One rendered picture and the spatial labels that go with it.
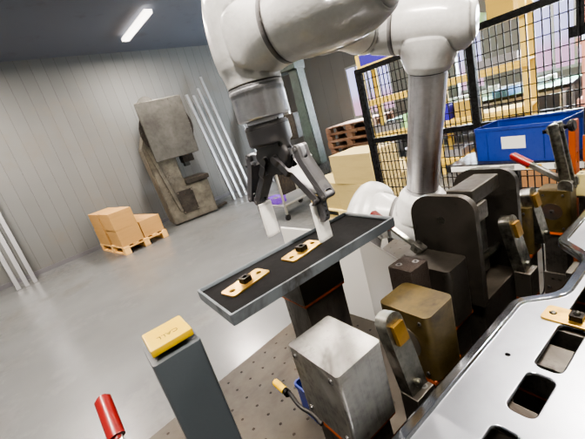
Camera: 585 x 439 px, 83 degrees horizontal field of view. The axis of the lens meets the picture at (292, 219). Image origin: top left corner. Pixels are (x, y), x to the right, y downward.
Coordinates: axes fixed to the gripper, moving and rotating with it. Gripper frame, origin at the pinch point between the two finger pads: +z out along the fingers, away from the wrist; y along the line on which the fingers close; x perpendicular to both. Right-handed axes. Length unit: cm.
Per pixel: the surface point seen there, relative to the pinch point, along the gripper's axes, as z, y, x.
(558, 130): 0, -30, -63
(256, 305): 4.2, -5.4, 16.2
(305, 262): 4.1, -3.9, 3.5
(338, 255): 4.3, -8.1, -0.5
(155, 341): 4.1, 2.7, 28.5
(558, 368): 21.3, -36.6, -6.5
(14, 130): -124, 694, -61
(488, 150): 13, -2, -107
